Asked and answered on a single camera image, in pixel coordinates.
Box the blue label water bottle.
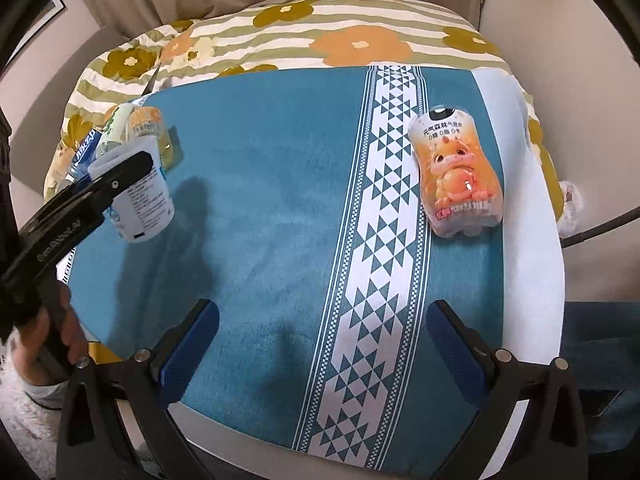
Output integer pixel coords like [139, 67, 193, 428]
[65, 128, 102, 182]

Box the black cable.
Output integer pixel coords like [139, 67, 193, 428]
[560, 206, 640, 248]

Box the grey bed headboard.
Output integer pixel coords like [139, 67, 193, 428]
[1, 26, 124, 226]

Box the white plastic cup blue label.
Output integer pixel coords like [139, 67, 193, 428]
[88, 136, 175, 243]

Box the blue patterned tablecloth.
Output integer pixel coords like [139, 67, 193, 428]
[70, 65, 564, 477]

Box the left hand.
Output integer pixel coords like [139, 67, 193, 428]
[10, 282, 89, 386]

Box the yellow orange-label bottle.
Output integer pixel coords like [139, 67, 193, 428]
[126, 106, 176, 170]

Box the floral striped bed quilt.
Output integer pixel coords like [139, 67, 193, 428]
[43, 0, 572, 221]

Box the orange cartoon drink bottle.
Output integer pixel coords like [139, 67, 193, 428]
[408, 107, 503, 238]

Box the framed wall picture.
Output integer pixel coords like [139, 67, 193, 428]
[12, 0, 65, 56]

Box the white green-label bottle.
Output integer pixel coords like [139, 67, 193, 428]
[96, 103, 134, 158]

